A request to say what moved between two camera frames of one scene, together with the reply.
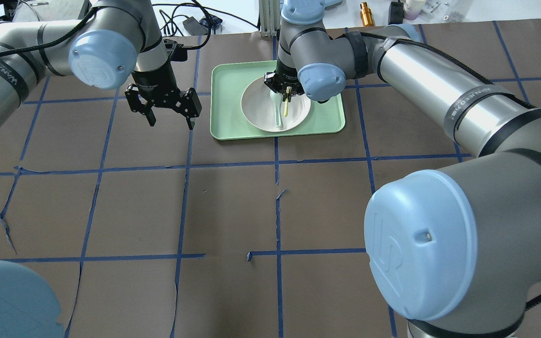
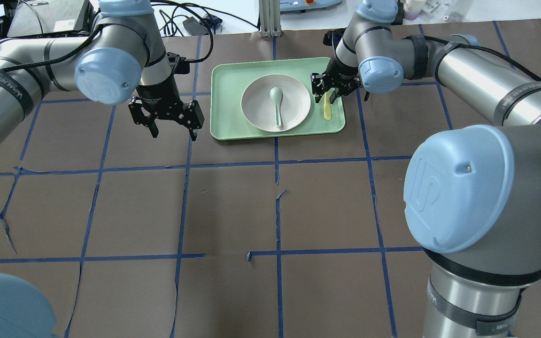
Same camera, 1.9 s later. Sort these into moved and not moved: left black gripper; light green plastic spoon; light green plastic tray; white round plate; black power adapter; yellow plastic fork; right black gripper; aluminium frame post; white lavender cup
Moved: right black gripper; left black gripper; yellow plastic fork
Not moved: light green plastic spoon; white round plate; aluminium frame post; light green plastic tray; white lavender cup; black power adapter
